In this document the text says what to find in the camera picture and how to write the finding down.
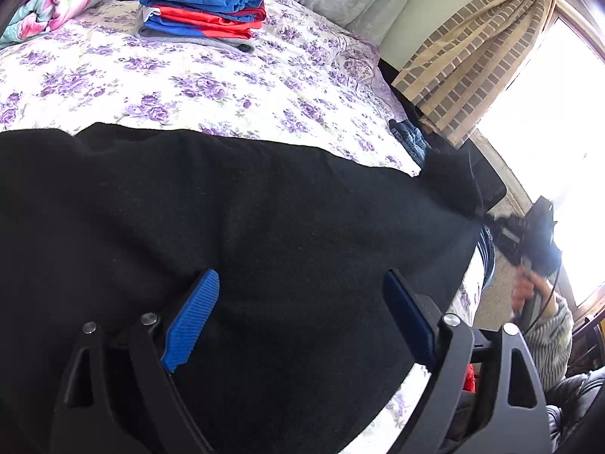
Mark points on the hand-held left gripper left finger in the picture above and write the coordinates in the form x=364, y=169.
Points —
x=189, y=321

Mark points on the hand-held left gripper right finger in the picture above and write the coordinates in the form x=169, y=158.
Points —
x=409, y=317

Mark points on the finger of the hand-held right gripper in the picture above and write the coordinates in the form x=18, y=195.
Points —
x=503, y=231

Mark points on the black pants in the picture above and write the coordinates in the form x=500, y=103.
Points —
x=236, y=222

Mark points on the person's right forearm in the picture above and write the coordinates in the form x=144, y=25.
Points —
x=548, y=340

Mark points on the person's right hand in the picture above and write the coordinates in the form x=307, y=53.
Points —
x=529, y=288

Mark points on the black flat object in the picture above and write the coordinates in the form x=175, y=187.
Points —
x=491, y=179

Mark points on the red fuzzy object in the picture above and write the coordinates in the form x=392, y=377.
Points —
x=470, y=378

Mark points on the bright window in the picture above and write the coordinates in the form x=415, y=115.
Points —
x=543, y=127

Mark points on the blue jeans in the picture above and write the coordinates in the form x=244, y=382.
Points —
x=413, y=139

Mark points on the person's leg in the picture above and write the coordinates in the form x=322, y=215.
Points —
x=576, y=411

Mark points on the beige brick-pattern curtain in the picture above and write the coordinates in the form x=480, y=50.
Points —
x=472, y=47

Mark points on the purple floral bedspread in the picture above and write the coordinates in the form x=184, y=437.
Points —
x=189, y=80

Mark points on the folded grey garment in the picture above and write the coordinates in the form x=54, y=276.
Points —
x=208, y=41

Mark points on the folded blue garment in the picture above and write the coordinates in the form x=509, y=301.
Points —
x=189, y=30

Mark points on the folded red garment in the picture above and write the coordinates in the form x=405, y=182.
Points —
x=208, y=19

